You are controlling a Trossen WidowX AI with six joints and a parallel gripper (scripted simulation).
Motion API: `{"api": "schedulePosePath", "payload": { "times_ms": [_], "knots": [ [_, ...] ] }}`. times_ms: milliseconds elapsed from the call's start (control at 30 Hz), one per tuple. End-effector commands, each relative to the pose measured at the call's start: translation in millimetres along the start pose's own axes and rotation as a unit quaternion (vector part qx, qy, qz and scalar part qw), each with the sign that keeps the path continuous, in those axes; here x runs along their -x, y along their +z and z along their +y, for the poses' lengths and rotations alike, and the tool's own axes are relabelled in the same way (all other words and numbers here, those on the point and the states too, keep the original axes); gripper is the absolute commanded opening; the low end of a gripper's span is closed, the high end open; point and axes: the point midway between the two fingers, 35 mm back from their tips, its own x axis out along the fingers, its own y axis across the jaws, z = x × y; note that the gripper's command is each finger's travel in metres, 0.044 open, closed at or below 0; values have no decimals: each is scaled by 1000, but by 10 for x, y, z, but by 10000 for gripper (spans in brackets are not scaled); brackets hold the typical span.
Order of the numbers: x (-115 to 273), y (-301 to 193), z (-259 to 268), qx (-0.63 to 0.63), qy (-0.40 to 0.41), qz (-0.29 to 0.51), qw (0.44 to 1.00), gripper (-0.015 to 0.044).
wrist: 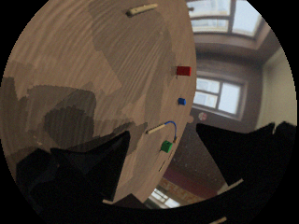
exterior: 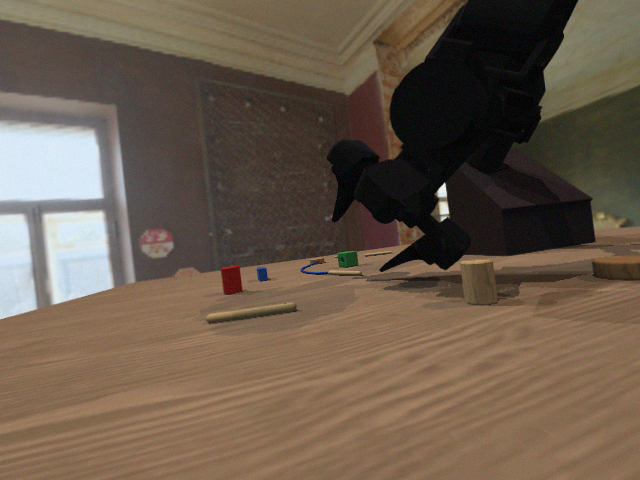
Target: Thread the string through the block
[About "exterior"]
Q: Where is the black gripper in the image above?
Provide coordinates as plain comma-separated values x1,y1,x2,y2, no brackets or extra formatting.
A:
327,139,471,272

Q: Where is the red block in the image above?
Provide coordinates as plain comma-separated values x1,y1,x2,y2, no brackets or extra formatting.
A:
221,266,242,295

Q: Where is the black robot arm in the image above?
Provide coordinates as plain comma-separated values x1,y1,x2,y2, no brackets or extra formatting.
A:
353,0,578,228

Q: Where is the short wooden cylinder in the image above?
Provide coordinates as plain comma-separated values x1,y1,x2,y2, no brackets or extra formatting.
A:
460,259,498,305

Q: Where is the green block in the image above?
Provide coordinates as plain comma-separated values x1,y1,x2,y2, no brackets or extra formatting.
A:
337,251,358,267

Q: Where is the blue block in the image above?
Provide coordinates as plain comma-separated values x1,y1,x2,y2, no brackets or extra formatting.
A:
257,267,268,281

